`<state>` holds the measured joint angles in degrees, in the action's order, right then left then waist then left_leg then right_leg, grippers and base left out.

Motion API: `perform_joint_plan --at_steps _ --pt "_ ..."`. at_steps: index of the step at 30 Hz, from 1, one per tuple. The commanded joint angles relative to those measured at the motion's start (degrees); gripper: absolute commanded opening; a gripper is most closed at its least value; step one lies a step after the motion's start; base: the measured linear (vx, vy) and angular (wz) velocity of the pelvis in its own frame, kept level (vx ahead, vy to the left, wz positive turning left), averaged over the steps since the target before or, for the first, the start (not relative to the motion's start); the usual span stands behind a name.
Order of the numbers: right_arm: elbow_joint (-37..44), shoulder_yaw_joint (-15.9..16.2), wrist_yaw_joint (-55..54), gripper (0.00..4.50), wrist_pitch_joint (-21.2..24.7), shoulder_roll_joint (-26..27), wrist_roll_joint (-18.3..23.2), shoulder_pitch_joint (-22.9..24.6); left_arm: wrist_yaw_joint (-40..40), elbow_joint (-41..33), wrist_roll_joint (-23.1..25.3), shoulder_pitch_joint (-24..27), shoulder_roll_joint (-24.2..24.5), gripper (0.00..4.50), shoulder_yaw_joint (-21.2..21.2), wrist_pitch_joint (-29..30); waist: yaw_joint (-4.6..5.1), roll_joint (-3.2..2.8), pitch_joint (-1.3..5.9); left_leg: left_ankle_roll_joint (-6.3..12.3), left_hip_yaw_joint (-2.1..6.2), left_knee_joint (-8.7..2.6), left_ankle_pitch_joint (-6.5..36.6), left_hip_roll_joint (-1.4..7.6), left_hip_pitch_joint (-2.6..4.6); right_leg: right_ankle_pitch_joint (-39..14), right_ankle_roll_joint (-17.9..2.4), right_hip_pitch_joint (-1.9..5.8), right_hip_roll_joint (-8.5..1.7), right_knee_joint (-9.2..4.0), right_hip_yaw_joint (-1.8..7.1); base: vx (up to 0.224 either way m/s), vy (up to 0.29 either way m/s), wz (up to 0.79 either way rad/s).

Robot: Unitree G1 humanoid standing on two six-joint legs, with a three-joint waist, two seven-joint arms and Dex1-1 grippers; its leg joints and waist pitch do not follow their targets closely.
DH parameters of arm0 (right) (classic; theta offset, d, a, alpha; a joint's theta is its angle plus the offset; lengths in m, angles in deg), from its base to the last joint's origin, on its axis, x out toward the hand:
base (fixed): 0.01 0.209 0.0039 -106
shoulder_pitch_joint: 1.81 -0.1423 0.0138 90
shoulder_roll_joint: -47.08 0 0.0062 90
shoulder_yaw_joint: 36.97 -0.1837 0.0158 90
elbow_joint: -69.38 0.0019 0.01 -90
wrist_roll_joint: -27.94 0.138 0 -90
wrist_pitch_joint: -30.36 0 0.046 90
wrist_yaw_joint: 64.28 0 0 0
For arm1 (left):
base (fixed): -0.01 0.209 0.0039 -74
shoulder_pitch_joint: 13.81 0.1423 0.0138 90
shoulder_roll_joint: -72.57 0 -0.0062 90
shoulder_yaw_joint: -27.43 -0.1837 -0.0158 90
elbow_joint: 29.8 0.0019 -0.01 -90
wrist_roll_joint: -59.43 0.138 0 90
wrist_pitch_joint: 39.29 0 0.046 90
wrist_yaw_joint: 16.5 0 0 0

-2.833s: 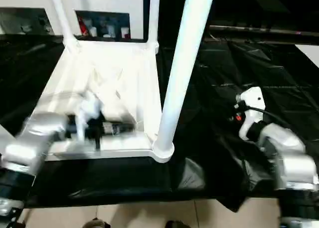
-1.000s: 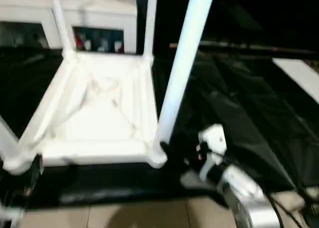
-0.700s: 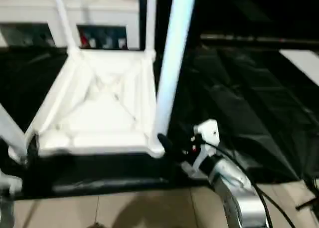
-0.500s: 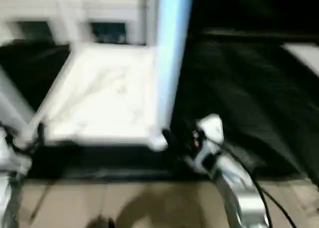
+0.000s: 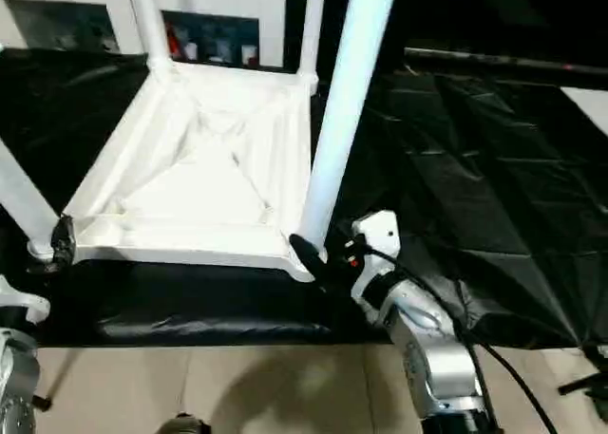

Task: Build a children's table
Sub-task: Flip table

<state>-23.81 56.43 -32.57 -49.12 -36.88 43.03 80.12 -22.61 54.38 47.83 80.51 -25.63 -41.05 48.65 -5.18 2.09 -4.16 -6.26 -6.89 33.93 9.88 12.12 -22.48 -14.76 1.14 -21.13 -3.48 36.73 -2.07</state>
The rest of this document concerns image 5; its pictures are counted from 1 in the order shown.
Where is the white plastic table leg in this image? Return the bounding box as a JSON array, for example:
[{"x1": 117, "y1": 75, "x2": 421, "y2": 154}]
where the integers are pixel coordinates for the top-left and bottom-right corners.
[
  {"x1": 127, "y1": 0, "x2": 175, "y2": 77},
  {"x1": 298, "y1": 0, "x2": 400, "y2": 253},
  {"x1": 296, "y1": 0, "x2": 327, "y2": 82},
  {"x1": 0, "y1": 139, "x2": 66, "y2": 259}
]

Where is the white plastic table top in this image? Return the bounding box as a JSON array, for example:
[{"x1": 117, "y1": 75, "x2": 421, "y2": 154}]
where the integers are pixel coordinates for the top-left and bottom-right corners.
[{"x1": 61, "y1": 61, "x2": 329, "y2": 283}]

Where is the black work surface mat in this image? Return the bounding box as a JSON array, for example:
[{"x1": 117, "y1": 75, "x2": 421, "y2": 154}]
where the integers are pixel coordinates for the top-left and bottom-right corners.
[{"x1": 0, "y1": 47, "x2": 608, "y2": 349}]

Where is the brown round robot part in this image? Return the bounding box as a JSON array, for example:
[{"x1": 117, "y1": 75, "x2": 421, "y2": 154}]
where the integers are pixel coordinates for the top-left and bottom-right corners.
[{"x1": 161, "y1": 413, "x2": 213, "y2": 434}]

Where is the red bottle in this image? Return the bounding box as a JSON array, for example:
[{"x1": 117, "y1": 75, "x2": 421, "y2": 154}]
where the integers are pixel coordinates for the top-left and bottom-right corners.
[{"x1": 166, "y1": 25, "x2": 184, "y2": 59}]

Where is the long dark metal rod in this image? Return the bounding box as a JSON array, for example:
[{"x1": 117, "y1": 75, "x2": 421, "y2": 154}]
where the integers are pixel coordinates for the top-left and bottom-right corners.
[{"x1": 403, "y1": 47, "x2": 608, "y2": 74}]

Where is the short black bar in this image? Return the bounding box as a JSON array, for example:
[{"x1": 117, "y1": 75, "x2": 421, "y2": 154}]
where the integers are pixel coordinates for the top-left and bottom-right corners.
[{"x1": 558, "y1": 369, "x2": 608, "y2": 396}]

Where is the black backdrop cloth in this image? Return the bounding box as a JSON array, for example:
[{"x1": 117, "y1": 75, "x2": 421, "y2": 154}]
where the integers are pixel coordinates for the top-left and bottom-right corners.
[{"x1": 327, "y1": 0, "x2": 608, "y2": 58}]

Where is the white paper sheet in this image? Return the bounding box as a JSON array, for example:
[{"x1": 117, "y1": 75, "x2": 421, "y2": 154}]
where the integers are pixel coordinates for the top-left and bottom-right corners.
[{"x1": 560, "y1": 85, "x2": 608, "y2": 136}]

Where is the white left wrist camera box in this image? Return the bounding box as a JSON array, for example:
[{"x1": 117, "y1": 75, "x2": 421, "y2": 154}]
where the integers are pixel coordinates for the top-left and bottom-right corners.
[{"x1": 0, "y1": 274, "x2": 51, "y2": 325}]

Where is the black folding table frame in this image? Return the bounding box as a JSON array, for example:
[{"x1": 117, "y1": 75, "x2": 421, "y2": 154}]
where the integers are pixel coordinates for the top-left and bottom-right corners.
[{"x1": 37, "y1": 348, "x2": 78, "y2": 412}]

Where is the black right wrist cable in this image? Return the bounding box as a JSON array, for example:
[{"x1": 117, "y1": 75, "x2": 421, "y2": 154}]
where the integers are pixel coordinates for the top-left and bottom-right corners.
[{"x1": 363, "y1": 243, "x2": 560, "y2": 434}]

